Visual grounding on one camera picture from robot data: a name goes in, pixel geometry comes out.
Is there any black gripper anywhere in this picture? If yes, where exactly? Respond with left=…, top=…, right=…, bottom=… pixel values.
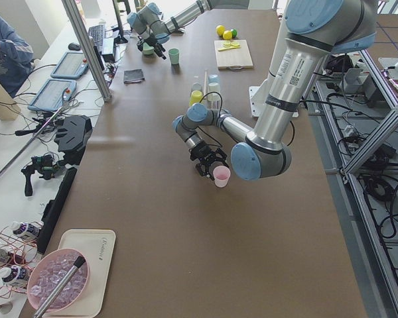
left=190, top=141, right=228, bottom=178
left=137, top=34, right=170, bottom=60

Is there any pink plastic cup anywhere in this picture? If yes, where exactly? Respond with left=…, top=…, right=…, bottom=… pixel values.
left=213, top=166, right=231, bottom=187

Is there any green plastic cup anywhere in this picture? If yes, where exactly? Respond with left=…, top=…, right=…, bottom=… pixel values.
left=168, top=48, right=180, bottom=65

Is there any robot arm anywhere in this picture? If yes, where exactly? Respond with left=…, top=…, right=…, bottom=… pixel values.
left=172, top=1, right=377, bottom=180
left=127, top=0, right=249, bottom=60

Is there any grey plastic cup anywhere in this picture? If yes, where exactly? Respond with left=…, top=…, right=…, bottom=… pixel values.
left=191, top=82, right=203, bottom=92

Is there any yellow plastic cup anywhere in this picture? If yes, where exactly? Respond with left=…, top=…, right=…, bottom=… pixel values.
left=189, top=90, right=203, bottom=106

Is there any light blue plastic cup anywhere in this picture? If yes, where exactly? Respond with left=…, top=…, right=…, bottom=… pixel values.
left=208, top=74, right=220, bottom=83

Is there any cream white plastic cup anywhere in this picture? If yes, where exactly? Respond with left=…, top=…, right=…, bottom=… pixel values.
left=208, top=82, right=220, bottom=93

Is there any grey folded cloth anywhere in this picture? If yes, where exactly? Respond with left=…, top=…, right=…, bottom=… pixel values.
left=123, top=69, right=145, bottom=83

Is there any black keyboard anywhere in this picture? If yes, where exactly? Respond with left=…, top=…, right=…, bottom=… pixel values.
left=88, top=25, right=105, bottom=54

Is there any whole yellow lemon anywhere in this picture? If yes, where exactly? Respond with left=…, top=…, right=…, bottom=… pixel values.
left=222, top=30, right=233, bottom=40

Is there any teach pendant tablet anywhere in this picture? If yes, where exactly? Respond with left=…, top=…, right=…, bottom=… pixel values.
left=50, top=51, right=88, bottom=80
left=28, top=78, right=77, bottom=112

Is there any yellow plastic knife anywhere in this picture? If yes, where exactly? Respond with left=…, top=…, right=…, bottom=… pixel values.
left=218, top=46, right=240, bottom=52

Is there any wooden cutting board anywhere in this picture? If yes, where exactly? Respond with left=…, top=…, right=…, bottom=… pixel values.
left=214, top=40, right=253, bottom=70

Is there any beige plastic tray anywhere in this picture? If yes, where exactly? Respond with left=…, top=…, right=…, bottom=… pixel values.
left=28, top=229, right=117, bottom=317

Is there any person in dark clothes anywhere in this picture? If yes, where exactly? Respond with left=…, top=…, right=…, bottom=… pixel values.
left=0, top=16, right=34, bottom=97

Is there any pink bowl of ice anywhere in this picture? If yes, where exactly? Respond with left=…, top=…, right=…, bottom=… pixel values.
left=27, top=248, right=90, bottom=312

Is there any white wire cup holder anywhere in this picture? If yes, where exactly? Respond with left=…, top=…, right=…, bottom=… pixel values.
left=194, top=69, right=221, bottom=109

